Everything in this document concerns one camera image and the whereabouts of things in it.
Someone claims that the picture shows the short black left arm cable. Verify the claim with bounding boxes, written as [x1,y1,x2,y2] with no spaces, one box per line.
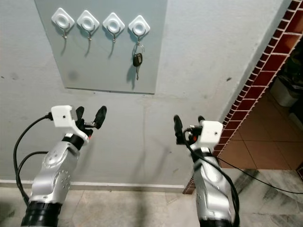
[18,150,49,190]

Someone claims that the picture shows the black car key with ring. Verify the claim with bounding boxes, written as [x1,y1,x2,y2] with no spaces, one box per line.
[133,42,144,81]

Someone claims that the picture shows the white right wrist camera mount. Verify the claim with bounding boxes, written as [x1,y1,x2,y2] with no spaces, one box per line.
[197,120,224,145]

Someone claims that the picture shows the grey wall board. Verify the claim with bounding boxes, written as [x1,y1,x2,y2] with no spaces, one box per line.
[34,0,168,94]

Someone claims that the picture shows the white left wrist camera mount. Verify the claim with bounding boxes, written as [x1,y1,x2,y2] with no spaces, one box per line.
[50,105,91,142]

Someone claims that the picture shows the grey plastic bin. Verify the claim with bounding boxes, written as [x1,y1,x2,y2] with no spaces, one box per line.
[270,75,303,107]

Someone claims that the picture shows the thin black floor cable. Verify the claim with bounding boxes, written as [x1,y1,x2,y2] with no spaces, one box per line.
[216,157,303,195]

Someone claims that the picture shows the red brick wall edging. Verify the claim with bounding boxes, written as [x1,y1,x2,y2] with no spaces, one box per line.
[183,0,303,195]

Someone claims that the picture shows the long black left arm cable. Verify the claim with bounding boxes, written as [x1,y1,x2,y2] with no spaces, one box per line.
[13,113,53,209]

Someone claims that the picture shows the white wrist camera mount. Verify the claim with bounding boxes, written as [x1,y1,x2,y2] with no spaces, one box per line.
[197,120,224,145]
[50,105,91,142]

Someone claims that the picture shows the white baseboard strip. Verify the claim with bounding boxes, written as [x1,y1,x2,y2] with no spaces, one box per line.
[0,179,186,191]

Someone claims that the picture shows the white wall hook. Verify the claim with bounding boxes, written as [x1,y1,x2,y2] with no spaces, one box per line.
[128,15,151,44]
[102,12,126,43]
[77,10,100,41]
[51,8,75,39]

